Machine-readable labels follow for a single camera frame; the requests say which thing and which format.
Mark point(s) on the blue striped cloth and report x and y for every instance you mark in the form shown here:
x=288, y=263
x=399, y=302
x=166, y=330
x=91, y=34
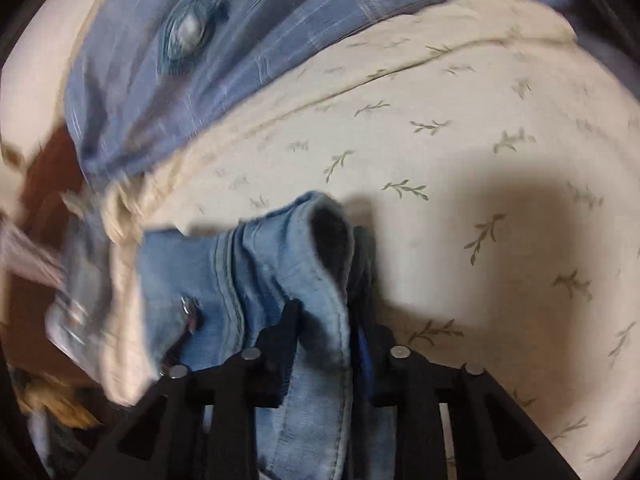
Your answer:
x=275, y=35

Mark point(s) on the brown wooden furniture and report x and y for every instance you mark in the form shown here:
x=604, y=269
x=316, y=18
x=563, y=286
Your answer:
x=45, y=185

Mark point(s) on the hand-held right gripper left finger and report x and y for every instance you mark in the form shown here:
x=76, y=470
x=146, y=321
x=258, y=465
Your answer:
x=276, y=356

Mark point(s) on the yellow cloth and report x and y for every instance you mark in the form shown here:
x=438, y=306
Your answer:
x=55, y=402

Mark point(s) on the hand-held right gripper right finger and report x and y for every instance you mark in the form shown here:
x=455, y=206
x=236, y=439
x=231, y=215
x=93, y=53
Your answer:
x=386, y=375

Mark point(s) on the cream leaf-print bedsheet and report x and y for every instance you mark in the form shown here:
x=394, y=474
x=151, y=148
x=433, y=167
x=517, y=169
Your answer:
x=450, y=185

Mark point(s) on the blue denim pants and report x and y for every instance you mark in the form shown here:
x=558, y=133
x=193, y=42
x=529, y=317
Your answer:
x=270, y=270

